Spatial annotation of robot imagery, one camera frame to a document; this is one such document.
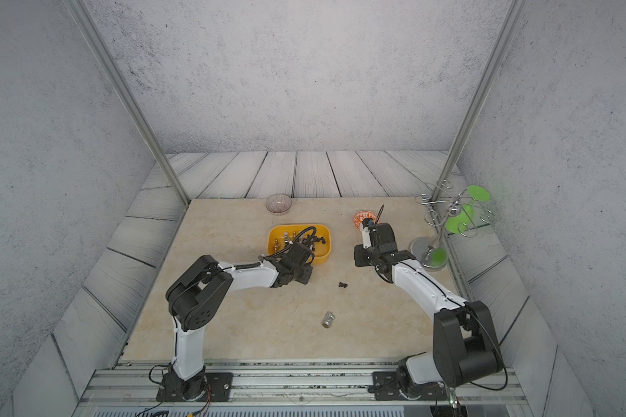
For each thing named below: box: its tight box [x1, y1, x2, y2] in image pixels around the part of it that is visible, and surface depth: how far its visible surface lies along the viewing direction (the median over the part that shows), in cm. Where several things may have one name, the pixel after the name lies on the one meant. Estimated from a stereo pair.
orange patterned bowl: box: [352, 210, 379, 232], surface depth 113 cm
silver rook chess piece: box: [321, 311, 335, 330], surface depth 87 cm
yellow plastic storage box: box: [266, 224, 332, 264], surface depth 106 cm
